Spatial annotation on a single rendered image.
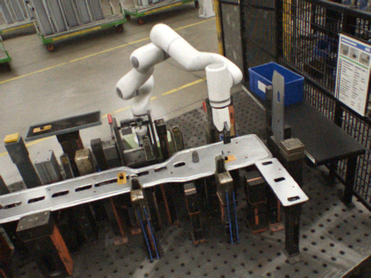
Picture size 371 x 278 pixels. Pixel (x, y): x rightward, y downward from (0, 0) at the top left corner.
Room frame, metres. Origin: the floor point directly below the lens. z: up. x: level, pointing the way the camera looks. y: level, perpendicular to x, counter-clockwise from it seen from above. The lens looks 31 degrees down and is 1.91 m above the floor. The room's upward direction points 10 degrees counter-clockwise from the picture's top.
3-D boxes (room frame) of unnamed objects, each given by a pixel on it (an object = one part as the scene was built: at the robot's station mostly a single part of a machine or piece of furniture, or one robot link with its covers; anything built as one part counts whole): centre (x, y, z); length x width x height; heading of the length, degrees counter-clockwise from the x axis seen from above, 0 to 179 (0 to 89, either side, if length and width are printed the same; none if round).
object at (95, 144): (1.46, 0.43, 0.90); 0.05 x 0.05 x 0.40; 7
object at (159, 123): (1.50, 0.11, 0.91); 0.07 x 0.05 x 0.42; 7
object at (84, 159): (1.39, 0.48, 0.89); 0.13 x 0.11 x 0.38; 7
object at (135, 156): (1.48, 0.23, 0.94); 0.18 x 0.13 x 0.49; 97
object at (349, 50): (1.29, -0.72, 1.30); 0.23 x 0.02 x 0.31; 7
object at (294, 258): (0.96, -0.36, 0.84); 0.11 x 0.06 x 0.29; 7
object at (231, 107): (1.48, -0.24, 0.95); 0.03 x 0.01 x 0.50; 97
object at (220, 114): (1.27, -0.16, 1.23); 0.10 x 0.07 x 0.11; 7
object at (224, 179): (1.11, -0.12, 0.87); 0.12 x 0.09 x 0.35; 7
